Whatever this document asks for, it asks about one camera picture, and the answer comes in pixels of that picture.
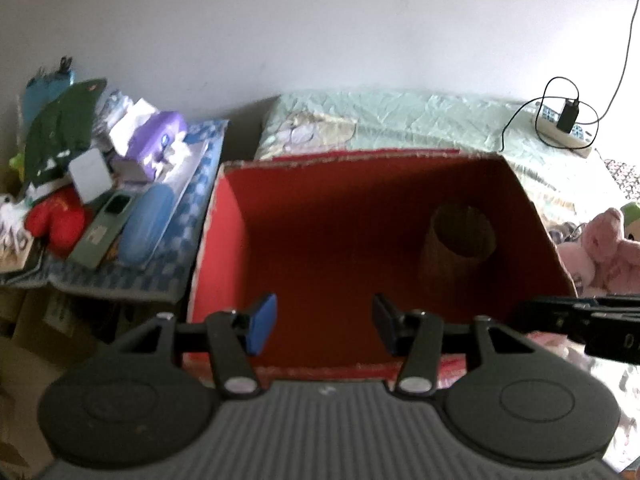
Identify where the red plush toy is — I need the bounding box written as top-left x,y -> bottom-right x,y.
25,189 -> 87,261

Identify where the green yellow plush toy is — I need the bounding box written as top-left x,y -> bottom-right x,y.
619,202 -> 640,242

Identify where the brown cardboard carton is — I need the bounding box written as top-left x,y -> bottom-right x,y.
0,285 -> 101,461

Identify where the blue checkered cloth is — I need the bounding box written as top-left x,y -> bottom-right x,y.
47,119 -> 232,303

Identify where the small white box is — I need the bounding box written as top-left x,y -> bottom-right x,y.
68,149 -> 113,205

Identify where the black charger plug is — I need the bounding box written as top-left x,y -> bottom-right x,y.
557,100 -> 581,134

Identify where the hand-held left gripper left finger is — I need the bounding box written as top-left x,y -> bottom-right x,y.
131,294 -> 278,402

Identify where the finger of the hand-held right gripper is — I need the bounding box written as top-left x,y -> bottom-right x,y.
512,296 -> 593,345

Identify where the blue white booklet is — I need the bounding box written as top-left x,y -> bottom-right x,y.
159,132 -> 213,201

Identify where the green phone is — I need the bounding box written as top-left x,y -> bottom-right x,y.
69,191 -> 137,270

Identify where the blue glasses case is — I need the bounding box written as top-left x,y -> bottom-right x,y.
119,182 -> 176,267

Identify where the white power strip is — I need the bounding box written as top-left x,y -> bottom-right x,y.
535,102 -> 594,159

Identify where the pink plush toy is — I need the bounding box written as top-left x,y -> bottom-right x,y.
556,207 -> 640,297

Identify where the dark green cloth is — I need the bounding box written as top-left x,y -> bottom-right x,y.
24,78 -> 108,191

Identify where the purple tissue pack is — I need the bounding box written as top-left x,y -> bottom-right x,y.
111,112 -> 188,183

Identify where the black charger cable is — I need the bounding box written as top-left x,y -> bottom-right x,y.
500,7 -> 634,154

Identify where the blue bag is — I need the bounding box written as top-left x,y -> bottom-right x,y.
24,56 -> 77,123

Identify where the red cardboard box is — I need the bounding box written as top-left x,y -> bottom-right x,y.
186,149 -> 578,381

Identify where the brown cardboard tube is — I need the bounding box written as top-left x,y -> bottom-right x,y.
419,203 -> 497,306

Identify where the light green quilt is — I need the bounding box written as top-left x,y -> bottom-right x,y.
255,90 -> 626,241

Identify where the floral patterned cloth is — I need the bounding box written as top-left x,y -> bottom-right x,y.
604,159 -> 640,202

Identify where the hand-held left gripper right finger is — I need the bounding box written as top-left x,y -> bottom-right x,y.
372,294 -> 526,396

